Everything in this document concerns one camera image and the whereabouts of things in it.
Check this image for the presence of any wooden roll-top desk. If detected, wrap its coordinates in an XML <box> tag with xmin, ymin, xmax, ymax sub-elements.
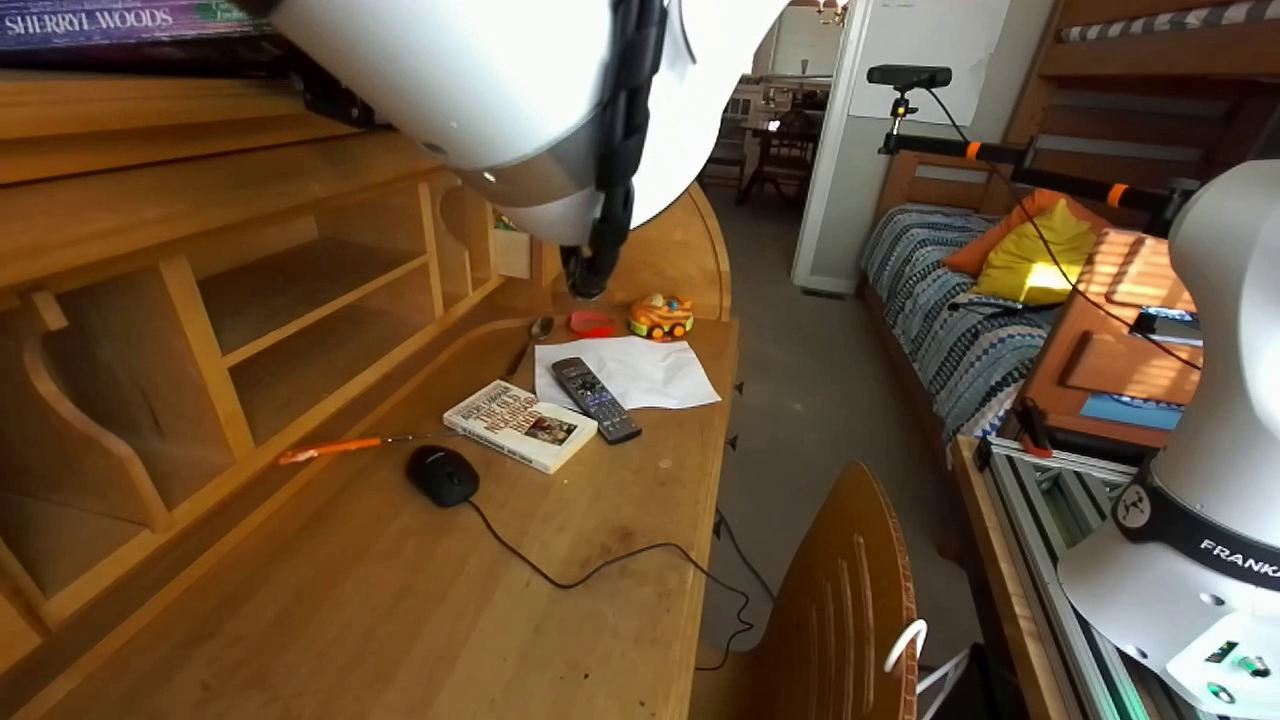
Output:
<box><xmin>0</xmin><ymin>63</ymin><xmax>744</xmax><ymax>720</ymax></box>

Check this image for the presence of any black tripod with orange tape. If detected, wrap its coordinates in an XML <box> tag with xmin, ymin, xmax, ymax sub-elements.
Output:
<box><xmin>876</xmin><ymin>87</ymin><xmax>1195</xmax><ymax>226</ymax></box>

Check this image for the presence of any black camera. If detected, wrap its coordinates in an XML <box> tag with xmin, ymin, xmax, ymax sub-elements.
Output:
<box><xmin>863</xmin><ymin>62</ymin><xmax>960</xmax><ymax>95</ymax></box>

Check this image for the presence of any wooden bunk bed frame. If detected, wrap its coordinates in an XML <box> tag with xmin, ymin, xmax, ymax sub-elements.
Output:
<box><xmin>1038</xmin><ymin>0</ymin><xmax>1280</xmax><ymax>87</ymax></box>

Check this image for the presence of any orange toy car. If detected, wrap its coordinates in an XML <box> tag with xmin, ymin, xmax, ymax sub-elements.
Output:
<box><xmin>625</xmin><ymin>287</ymin><xmax>699</xmax><ymax>346</ymax></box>

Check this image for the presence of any white paper sheet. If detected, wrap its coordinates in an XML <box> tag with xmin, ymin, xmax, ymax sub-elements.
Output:
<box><xmin>527</xmin><ymin>331</ymin><xmax>726</xmax><ymax>416</ymax></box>

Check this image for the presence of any wooden chair back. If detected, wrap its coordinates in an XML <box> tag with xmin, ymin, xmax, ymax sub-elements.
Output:
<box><xmin>687</xmin><ymin>460</ymin><xmax>929</xmax><ymax>720</ymax></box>

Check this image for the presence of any purple spine paperback book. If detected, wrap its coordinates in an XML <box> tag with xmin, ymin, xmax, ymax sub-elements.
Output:
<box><xmin>0</xmin><ymin>0</ymin><xmax>262</xmax><ymax>58</ymax></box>

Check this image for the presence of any orange pillow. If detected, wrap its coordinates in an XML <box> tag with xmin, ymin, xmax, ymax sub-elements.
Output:
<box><xmin>940</xmin><ymin>183</ymin><xmax>1072</xmax><ymax>282</ymax></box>

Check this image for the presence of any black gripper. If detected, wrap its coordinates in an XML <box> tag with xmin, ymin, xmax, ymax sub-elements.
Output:
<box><xmin>276</xmin><ymin>53</ymin><xmax>403</xmax><ymax>132</ymax></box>

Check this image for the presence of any white cable on chair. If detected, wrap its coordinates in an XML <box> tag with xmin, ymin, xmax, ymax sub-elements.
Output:
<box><xmin>881</xmin><ymin>615</ymin><xmax>983</xmax><ymax>716</ymax></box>

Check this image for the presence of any red plastic ring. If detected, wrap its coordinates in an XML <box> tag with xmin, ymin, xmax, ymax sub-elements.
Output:
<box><xmin>564</xmin><ymin>304</ymin><xmax>629</xmax><ymax>342</ymax></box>

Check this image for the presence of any white paperback book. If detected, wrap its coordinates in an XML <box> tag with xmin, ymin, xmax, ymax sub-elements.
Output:
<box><xmin>441</xmin><ymin>375</ymin><xmax>600</xmax><ymax>482</ymax></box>

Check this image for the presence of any grey remote control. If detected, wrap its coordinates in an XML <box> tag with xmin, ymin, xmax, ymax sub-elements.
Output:
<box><xmin>548</xmin><ymin>352</ymin><xmax>643</xmax><ymax>450</ymax></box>

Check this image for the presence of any wooden board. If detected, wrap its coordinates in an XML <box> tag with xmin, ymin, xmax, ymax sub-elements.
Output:
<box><xmin>1018</xmin><ymin>226</ymin><xmax>1209</xmax><ymax>465</ymax></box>

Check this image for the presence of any blue flat book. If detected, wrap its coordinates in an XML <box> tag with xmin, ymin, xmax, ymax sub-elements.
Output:
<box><xmin>1078</xmin><ymin>392</ymin><xmax>1189</xmax><ymax>435</ymax></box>

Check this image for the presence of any orange pen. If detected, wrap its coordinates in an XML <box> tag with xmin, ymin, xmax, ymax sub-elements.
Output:
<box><xmin>274</xmin><ymin>429</ymin><xmax>412</xmax><ymax>469</ymax></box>

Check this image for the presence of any black computer mouse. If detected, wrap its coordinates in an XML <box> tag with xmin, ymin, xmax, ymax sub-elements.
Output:
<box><xmin>403</xmin><ymin>439</ymin><xmax>485</xmax><ymax>512</ymax></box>

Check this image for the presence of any black mouse cable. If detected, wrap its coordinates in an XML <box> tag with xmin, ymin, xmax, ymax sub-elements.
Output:
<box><xmin>466</xmin><ymin>495</ymin><xmax>777</xmax><ymax>671</ymax></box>

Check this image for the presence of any background table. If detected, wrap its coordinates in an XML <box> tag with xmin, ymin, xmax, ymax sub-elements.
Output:
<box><xmin>713</xmin><ymin>72</ymin><xmax>834</xmax><ymax>212</ymax></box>

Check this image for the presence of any white card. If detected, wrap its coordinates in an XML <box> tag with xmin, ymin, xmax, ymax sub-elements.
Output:
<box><xmin>485</xmin><ymin>221</ymin><xmax>536</xmax><ymax>285</ymax></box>

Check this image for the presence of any aluminium frame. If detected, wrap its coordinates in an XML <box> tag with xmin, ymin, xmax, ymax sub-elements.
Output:
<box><xmin>966</xmin><ymin>435</ymin><xmax>1178</xmax><ymax>720</ymax></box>

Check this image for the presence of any striped bed blanket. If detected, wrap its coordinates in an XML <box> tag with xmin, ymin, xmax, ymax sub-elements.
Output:
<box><xmin>858</xmin><ymin>198</ymin><xmax>1072</xmax><ymax>446</ymax></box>

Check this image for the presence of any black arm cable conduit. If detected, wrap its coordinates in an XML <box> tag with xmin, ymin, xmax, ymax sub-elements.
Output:
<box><xmin>558</xmin><ymin>0</ymin><xmax>672</xmax><ymax>304</ymax></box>

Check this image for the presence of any yellow cloth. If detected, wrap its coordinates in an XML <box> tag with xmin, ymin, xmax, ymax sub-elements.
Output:
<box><xmin>974</xmin><ymin>198</ymin><xmax>1110</xmax><ymax>311</ymax></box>

